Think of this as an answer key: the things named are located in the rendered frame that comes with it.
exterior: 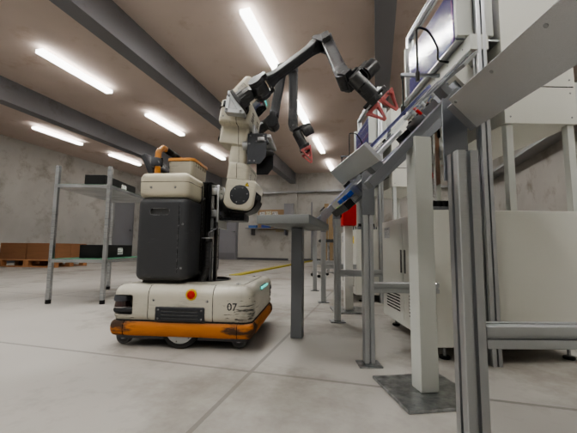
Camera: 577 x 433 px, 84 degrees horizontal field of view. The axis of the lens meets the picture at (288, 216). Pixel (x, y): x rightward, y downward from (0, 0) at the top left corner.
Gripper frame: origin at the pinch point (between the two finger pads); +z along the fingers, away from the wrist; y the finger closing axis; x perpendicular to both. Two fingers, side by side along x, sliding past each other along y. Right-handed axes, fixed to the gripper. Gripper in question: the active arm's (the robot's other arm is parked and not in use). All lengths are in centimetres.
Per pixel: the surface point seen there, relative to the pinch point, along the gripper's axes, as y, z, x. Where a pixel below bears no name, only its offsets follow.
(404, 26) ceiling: 230, -47, -251
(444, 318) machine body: 12, 74, 40
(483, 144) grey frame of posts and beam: 5.3, 37.6, -24.0
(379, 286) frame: 11, 45, 49
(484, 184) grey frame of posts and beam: 5, 49, -11
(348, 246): 117, 51, 21
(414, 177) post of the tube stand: -13.7, 19.8, 19.4
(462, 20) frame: 9, -5, -63
